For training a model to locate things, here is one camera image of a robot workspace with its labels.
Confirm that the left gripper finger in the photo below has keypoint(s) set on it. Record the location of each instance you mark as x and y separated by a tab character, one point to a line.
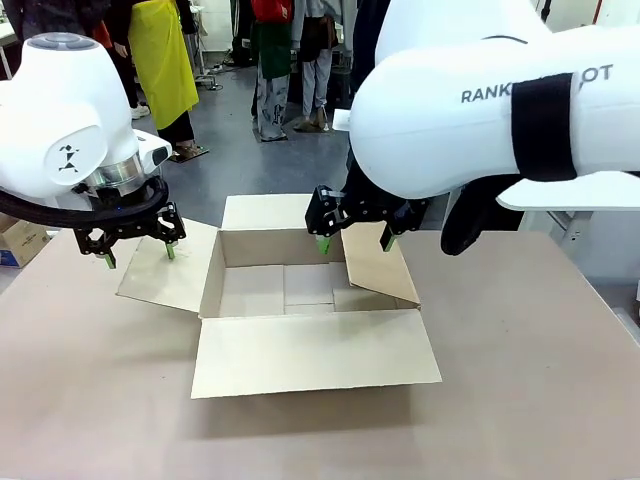
172	235
102	250

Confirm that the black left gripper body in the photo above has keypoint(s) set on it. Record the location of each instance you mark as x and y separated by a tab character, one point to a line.
131	220

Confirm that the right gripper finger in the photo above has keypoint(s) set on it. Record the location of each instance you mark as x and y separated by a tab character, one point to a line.
389	237
325	215

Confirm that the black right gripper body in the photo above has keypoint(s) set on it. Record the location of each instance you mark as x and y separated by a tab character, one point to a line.
380	207

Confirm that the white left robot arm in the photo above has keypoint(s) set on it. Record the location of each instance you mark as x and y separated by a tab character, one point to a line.
65	100

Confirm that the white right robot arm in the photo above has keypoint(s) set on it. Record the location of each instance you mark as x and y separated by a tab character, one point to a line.
440	125

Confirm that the small printed cardboard box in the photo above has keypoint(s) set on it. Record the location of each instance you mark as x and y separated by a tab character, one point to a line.
17	242

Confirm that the open brown cardboard box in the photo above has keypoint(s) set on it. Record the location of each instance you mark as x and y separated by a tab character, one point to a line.
310	345

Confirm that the white sheet of paper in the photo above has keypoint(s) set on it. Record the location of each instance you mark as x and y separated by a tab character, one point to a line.
341	120

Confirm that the person in grey trousers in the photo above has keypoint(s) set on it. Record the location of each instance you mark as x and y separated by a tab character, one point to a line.
315	70

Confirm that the person in green apron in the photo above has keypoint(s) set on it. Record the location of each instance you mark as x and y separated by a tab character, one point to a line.
272	75

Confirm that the person in dark clothes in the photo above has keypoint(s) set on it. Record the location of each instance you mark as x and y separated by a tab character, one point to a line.
367	45

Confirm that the person in yellow apron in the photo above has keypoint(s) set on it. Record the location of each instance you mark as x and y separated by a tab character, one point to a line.
165	60

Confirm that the white side table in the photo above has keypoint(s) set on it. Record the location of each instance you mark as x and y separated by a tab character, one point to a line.
590	240

